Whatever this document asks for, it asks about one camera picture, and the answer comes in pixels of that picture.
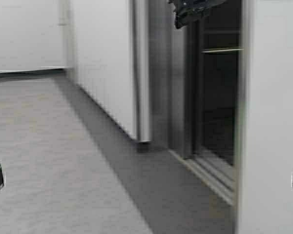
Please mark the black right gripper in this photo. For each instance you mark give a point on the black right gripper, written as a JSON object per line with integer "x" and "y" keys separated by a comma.
{"x": 187, "y": 11}

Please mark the steel elevator door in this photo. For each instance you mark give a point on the steel elevator door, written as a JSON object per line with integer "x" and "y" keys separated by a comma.
{"x": 172, "y": 62}

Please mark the rear elevator handrail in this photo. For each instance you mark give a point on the rear elevator handrail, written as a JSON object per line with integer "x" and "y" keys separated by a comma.
{"x": 222, "y": 50}

